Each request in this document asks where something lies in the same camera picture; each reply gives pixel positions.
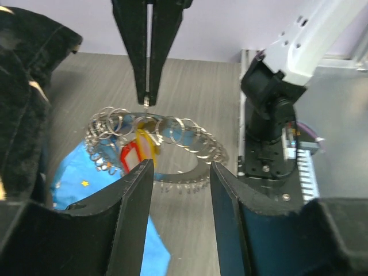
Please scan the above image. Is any yellow key tag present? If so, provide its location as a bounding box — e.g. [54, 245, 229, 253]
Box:
[135, 122, 160, 167]

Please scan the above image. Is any large metal keyring with rings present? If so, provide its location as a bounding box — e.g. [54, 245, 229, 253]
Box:
[85, 106, 229, 194]

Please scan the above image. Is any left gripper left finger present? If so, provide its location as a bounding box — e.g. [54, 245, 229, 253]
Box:
[1, 159, 154, 275]

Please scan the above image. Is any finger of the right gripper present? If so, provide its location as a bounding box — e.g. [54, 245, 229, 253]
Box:
[112, 0, 147, 104]
[148, 0, 192, 106]

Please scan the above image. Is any white slotted cable duct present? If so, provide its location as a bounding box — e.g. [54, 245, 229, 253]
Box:
[298, 149, 320, 203]

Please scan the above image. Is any black floral plush pillow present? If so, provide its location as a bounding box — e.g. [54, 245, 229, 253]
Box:
[1, 6, 83, 203]

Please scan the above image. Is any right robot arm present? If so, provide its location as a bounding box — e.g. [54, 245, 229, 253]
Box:
[112, 1, 367, 180]

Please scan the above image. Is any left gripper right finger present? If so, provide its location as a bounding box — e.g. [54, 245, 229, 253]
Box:
[210, 162, 367, 275]

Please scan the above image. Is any blue cartoon print cloth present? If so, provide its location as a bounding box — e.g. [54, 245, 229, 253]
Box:
[51, 141, 171, 275]

